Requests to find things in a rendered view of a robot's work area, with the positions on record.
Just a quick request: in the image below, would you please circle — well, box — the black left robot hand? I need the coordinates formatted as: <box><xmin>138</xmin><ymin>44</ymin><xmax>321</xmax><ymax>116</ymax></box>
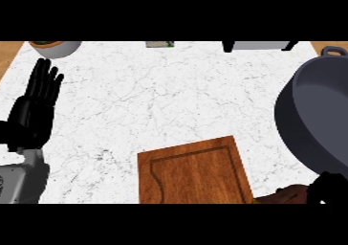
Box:
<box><xmin>0</xmin><ymin>57</ymin><xmax>66</xmax><ymax>153</ymax></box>

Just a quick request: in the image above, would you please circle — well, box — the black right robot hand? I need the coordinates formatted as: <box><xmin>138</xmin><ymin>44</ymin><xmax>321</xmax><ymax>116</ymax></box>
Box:
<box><xmin>305</xmin><ymin>171</ymin><xmax>348</xmax><ymax>205</ymax></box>

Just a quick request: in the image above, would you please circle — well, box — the white plant pot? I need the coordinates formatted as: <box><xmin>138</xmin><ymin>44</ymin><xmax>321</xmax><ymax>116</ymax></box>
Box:
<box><xmin>29</xmin><ymin>41</ymin><xmax>84</xmax><ymax>60</ymax></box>

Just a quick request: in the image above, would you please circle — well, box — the small green patterned box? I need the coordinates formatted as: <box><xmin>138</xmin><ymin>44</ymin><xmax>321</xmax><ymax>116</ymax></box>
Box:
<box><xmin>144</xmin><ymin>41</ymin><xmax>175</xmax><ymax>49</ymax></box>

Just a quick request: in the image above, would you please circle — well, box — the brown sweet potato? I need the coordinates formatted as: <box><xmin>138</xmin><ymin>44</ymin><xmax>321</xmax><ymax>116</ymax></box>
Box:
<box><xmin>255</xmin><ymin>184</ymin><xmax>310</xmax><ymax>205</ymax></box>

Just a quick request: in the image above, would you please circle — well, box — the dark grey pot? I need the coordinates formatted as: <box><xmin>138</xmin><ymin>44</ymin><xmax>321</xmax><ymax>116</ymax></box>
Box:
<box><xmin>273</xmin><ymin>45</ymin><xmax>348</xmax><ymax>180</ymax></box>

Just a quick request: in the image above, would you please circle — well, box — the grey appliance with black legs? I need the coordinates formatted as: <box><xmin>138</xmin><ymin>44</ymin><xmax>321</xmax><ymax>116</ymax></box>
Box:
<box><xmin>221</xmin><ymin>41</ymin><xmax>301</xmax><ymax>54</ymax></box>

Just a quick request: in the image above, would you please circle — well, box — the brown wooden cutting board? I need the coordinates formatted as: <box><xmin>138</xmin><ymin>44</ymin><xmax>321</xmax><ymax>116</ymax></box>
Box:
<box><xmin>137</xmin><ymin>135</ymin><xmax>255</xmax><ymax>205</ymax></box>

